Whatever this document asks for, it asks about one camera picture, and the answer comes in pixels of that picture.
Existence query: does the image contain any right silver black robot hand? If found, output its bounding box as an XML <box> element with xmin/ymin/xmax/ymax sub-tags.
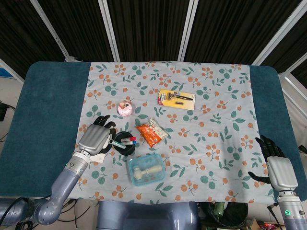
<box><xmin>248</xmin><ymin>135</ymin><xmax>299</xmax><ymax>192</ymax></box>

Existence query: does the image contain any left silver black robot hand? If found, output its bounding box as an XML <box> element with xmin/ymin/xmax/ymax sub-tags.
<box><xmin>78</xmin><ymin>115</ymin><xmax>117</xmax><ymax>155</ymax></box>

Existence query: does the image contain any black round pen holder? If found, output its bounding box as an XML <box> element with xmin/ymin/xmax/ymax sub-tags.
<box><xmin>114</xmin><ymin>131</ymin><xmax>136</xmax><ymax>156</ymax></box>

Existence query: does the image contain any white card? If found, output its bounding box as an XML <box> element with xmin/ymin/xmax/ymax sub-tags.
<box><xmin>91</xmin><ymin>153</ymin><xmax>106</xmax><ymax>164</ymax></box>

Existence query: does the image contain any pink round tape roll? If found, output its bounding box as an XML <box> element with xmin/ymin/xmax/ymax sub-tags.
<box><xmin>118</xmin><ymin>100</ymin><xmax>132</xmax><ymax>118</ymax></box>

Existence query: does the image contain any teal table cover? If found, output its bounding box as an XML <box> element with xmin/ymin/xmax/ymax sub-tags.
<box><xmin>0</xmin><ymin>61</ymin><xmax>307</xmax><ymax>200</ymax></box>

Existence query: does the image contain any orange white snack bag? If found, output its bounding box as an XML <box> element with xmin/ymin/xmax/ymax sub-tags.
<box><xmin>135</xmin><ymin>117</ymin><xmax>168</xmax><ymax>148</ymax></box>

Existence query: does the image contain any blue transparent plastic box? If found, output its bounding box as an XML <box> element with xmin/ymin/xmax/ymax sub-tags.
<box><xmin>128</xmin><ymin>153</ymin><xmax>167</xmax><ymax>187</ymax></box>

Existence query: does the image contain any black waste bin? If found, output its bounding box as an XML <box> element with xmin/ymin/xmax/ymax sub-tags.
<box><xmin>206</xmin><ymin>202</ymin><xmax>248</xmax><ymax>228</ymax></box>

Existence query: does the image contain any floral patterned tablecloth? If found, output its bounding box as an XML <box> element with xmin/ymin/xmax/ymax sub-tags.
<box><xmin>68</xmin><ymin>61</ymin><xmax>275</xmax><ymax>205</ymax></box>

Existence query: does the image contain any yellow razor blister pack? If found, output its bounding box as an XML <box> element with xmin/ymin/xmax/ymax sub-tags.
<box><xmin>157</xmin><ymin>89</ymin><xmax>196</xmax><ymax>111</ymax></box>

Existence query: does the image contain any grey robot torso base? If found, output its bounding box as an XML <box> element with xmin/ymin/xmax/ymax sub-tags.
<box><xmin>96</xmin><ymin>201</ymin><xmax>199</xmax><ymax>230</ymax></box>

